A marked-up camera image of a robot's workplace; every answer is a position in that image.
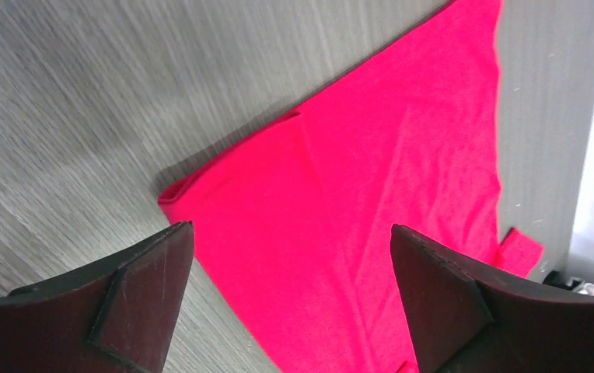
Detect red garment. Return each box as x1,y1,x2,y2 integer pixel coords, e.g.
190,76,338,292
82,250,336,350
158,0,543,372

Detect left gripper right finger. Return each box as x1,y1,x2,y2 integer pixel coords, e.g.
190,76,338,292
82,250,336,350
390,225,594,372

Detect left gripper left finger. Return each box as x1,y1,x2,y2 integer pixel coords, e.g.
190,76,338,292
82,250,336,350
0,222,194,372

